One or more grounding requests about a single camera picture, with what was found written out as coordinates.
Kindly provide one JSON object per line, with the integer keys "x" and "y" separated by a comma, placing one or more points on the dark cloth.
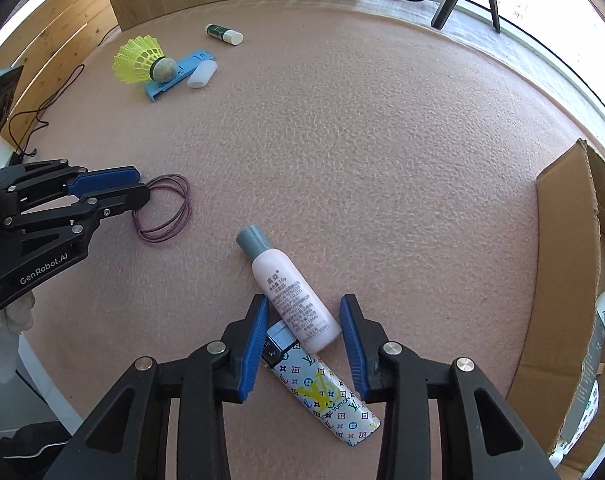
{"x": 37, "y": 440}

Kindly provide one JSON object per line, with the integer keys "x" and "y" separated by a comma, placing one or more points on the patterned white lighter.
{"x": 327, "y": 395}

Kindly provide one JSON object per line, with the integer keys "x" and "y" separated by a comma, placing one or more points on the yellow shuttlecock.
{"x": 137, "y": 57}

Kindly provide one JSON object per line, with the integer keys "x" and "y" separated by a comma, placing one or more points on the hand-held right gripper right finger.
{"x": 355, "y": 350}

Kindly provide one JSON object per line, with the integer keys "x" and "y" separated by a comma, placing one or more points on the white plastic cap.
{"x": 202, "y": 75}

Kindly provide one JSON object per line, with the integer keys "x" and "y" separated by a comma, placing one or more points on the slatted wooden panel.
{"x": 47, "y": 35}

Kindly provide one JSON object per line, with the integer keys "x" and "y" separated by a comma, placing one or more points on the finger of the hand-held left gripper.
{"x": 107, "y": 177}
{"x": 122, "y": 199}

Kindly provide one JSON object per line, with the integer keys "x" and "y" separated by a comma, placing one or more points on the blue plastic clip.
{"x": 182, "y": 72}

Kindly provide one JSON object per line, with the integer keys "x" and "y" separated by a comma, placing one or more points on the person's left hand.
{"x": 20, "y": 312}

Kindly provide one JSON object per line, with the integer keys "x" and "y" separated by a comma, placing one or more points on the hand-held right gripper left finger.
{"x": 250, "y": 350}

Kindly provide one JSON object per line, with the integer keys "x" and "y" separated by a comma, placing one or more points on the green lip balm tube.
{"x": 222, "y": 33}

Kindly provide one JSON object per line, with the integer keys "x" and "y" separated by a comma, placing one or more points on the pink lotion bottle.
{"x": 292, "y": 300}

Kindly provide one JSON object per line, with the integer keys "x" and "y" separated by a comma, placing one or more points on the cardboard box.
{"x": 557, "y": 260}

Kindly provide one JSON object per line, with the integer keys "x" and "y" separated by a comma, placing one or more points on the person's left forearm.
{"x": 0, "y": 355}

